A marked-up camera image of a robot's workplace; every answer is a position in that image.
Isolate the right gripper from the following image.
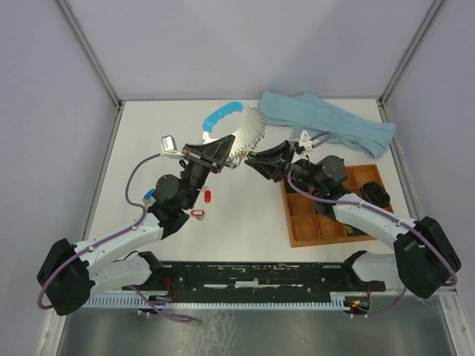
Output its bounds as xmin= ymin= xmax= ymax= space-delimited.
xmin=244 ymin=139 xmax=324 ymax=191

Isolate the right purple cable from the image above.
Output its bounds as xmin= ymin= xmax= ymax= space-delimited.
xmin=285 ymin=131 xmax=459 ymax=319

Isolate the wooden compartment tray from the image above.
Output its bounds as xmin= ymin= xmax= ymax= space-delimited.
xmin=281 ymin=164 xmax=384 ymax=248

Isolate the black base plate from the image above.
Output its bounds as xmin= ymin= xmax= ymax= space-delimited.
xmin=139 ymin=261 xmax=386 ymax=297

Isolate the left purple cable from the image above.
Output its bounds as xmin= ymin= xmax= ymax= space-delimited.
xmin=36 ymin=154 xmax=203 ymax=323

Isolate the large keyring holder blue handle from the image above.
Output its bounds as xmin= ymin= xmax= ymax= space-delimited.
xmin=200 ymin=100 xmax=269 ymax=170

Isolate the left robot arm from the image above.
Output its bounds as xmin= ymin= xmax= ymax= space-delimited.
xmin=36 ymin=134 xmax=237 ymax=316

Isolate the light blue cloth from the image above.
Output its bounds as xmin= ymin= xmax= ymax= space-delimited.
xmin=259 ymin=91 xmax=396 ymax=158

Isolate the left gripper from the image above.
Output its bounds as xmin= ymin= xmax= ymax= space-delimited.
xmin=182 ymin=134 xmax=235 ymax=209

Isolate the purple cable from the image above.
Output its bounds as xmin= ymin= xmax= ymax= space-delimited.
xmin=285 ymin=131 xmax=459 ymax=319
xmin=36 ymin=154 xmax=203 ymax=323

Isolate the red tag key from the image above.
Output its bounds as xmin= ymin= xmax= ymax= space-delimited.
xmin=204 ymin=188 xmax=212 ymax=203
xmin=190 ymin=209 xmax=206 ymax=220

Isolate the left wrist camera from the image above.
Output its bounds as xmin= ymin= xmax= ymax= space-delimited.
xmin=161 ymin=135 xmax=183 ymax=159

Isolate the coloured tag key bunch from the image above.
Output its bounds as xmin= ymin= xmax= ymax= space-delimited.
xmin=142 ymin=189 xmax=155 ymax=208

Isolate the rolled black tie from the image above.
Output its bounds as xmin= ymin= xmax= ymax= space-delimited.
xmin=361 ymin=181 xmax=390 ymax=208

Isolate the grey cable duct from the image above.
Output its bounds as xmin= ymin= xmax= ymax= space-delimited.
xmin=82 ymin=293 xmax=350 ymax=312

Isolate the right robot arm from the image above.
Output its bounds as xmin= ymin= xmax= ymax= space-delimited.
xmin=245 ymin=141 xmax=461 ymax=299

